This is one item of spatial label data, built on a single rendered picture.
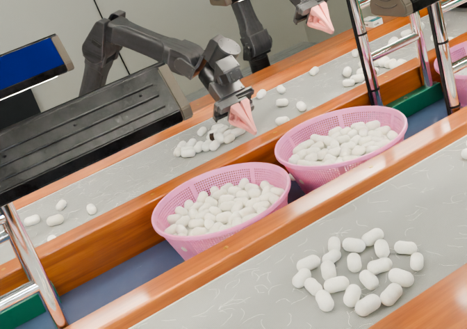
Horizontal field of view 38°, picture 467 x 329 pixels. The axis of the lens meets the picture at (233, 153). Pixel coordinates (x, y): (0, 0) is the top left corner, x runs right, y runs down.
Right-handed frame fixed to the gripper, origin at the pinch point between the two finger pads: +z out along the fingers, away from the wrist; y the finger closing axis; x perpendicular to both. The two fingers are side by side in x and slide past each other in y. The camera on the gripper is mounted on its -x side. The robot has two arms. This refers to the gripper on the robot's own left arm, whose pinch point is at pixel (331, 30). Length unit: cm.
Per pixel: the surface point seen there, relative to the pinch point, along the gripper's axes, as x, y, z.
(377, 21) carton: 13.9, 24.3, -5.0
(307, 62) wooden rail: 14.8, -2.2, -2.9
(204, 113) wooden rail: 14.9, -36.0, -2.1
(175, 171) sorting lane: 1, -56, 16
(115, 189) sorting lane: 5, -68, 11
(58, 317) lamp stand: -29, -93, 44
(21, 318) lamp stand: -6, -98, 32
